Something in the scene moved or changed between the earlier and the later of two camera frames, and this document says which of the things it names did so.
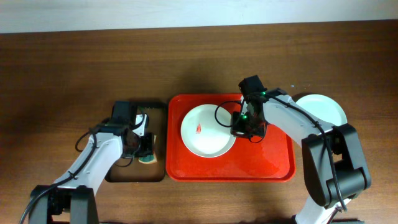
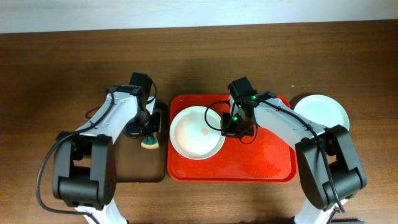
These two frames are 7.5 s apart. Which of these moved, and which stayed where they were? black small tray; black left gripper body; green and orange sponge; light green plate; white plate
Moved: white plate; black left gripper body; green and orange sponge
Stayed: black small tray; light green plate
